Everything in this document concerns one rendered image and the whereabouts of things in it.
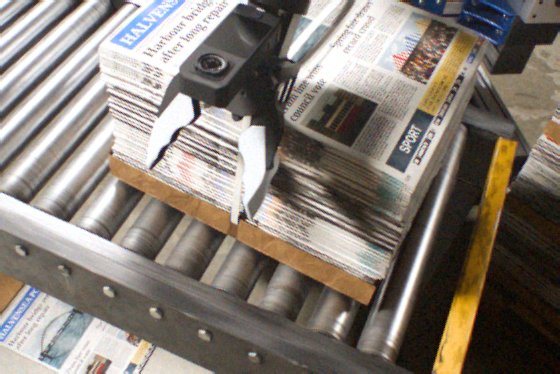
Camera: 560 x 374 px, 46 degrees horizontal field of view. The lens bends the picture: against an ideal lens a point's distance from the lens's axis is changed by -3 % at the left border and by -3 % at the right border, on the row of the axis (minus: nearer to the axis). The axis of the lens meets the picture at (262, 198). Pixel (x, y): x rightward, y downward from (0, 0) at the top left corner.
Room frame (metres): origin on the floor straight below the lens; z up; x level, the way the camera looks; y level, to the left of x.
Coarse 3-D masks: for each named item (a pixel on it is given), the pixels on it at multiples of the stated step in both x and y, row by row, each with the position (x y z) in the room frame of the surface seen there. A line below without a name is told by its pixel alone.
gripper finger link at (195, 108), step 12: (180, 96) 0.46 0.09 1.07; (168, 108) 0.46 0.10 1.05; (180, 108) 0.45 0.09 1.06; (192, 108) 0.45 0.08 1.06; (156, 120) 0.45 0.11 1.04; (168, 120) 0.45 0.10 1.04; (180, 120) 0.45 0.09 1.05; (192, 120) 0.45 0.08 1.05; (156, 132) 0.45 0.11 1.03; (168, 132) 0.44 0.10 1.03; (156, 144) 0.44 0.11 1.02; (168, 144) 0.44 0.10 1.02; (156, 156) 0.43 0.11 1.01
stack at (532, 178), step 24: (552, 144) 1.02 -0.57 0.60; (528, 168) 1.03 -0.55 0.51; (552, 168) 1.01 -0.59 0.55; (528, 192) 1.02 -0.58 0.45; (552, 192) 0.99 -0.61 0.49; (504, 216) 1.03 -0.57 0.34; (552, 216) 0.98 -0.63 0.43; (504, 240) 1.02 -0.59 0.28; (528, 240) 0.99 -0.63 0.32; (552, 240) 0.97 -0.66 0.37; (504, 264) 1.00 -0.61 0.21; (528, 264) 0.97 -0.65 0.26; (552, 264) 0.95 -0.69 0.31; (456, 288) 1.03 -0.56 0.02; (504, 288) 0.99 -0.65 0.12; (528, 288) 0.95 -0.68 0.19; (552, 288) 0.92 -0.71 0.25; (480, 312) 0.98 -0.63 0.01; (528, 312) 0.92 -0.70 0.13; (528, 336) 0.92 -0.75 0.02; (552, 336) 0.88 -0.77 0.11; (552, 360) 0.86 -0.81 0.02
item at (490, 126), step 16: (112, 0) 0.98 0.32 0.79; (128, 0) 0.97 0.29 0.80; (144, 0) 0.98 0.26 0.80; (464, 112) 0.83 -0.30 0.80; (480, 112) 0.84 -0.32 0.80; (480, 128) 0.80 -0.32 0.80; (496, 128) 0.80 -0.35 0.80; (512, 128) 0.81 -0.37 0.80; (480, 144) 0.79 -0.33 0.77; (464, 160) 0.80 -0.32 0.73; (480, 160) 0.79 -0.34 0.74; (464, 176) 0.79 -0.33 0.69; (480, 176) 0.79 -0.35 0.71
